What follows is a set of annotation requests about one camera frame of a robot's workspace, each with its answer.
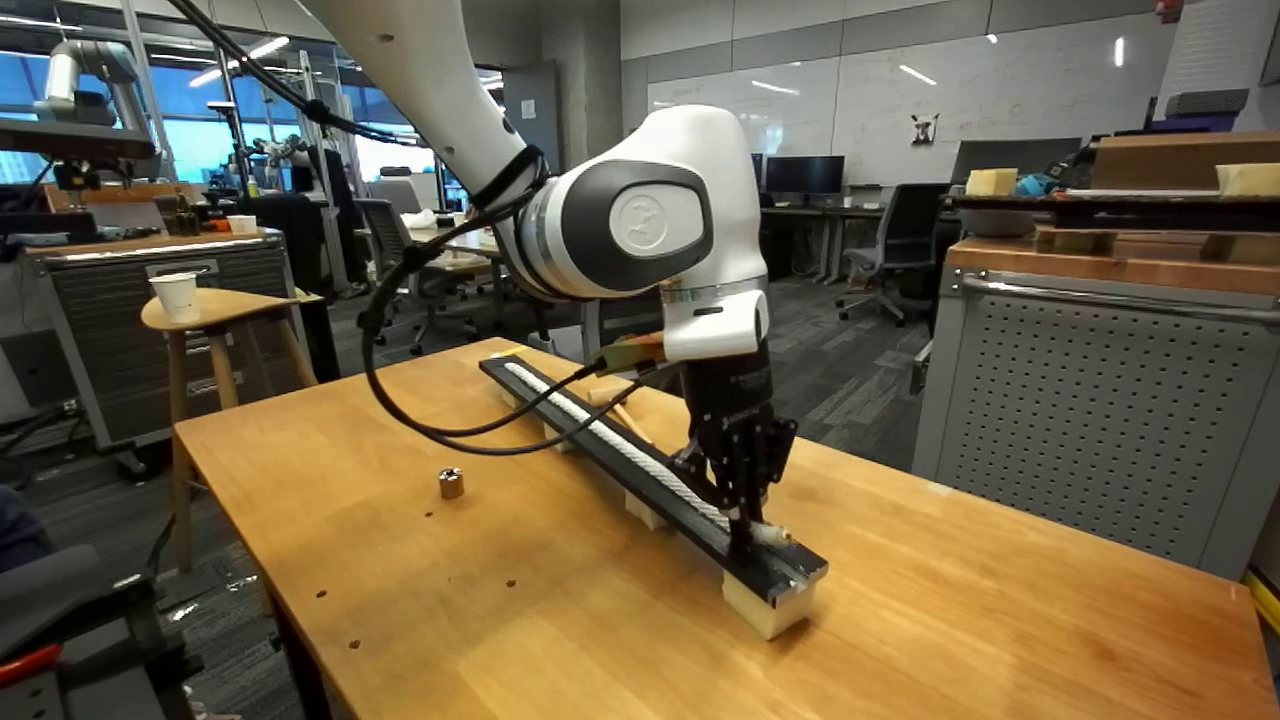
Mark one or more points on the long black rail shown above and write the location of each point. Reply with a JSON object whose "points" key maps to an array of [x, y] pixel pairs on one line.
{"points": [[653, 480]]}

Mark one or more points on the black office chair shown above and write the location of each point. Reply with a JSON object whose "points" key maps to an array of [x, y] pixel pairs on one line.
{"points": [[905, 241]]}

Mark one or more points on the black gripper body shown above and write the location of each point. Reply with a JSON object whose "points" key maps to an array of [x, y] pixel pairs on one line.
{"points": [[730, 419]]}

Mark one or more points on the small metal cylinder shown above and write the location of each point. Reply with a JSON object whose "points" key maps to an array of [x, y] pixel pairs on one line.
{"points": [[449, 487]]}

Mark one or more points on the wooden block under rail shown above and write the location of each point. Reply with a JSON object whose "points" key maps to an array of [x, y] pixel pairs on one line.
{"points": [[771, 618]]}

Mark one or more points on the white paper cup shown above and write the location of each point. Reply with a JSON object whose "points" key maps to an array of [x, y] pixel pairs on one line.
{"points": [[179, 297]]}

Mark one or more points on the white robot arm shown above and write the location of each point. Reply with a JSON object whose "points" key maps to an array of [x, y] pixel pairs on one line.
{"points": [[668, 207]]}

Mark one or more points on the grey perforated metal cabinet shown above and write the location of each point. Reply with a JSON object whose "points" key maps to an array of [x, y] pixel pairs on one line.
{"points": [[1124, 399]]}

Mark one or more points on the wooden stool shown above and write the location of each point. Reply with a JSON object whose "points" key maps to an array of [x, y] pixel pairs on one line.
{"points": [[214, 314]]}

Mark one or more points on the wooden boxes on cabinet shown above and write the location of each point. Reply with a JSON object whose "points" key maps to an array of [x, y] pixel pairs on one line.
{"points": [[1152, 197]]}

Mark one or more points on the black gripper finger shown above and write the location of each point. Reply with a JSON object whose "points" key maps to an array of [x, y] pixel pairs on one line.
{"points": [[704, 487], [749, 490]]}

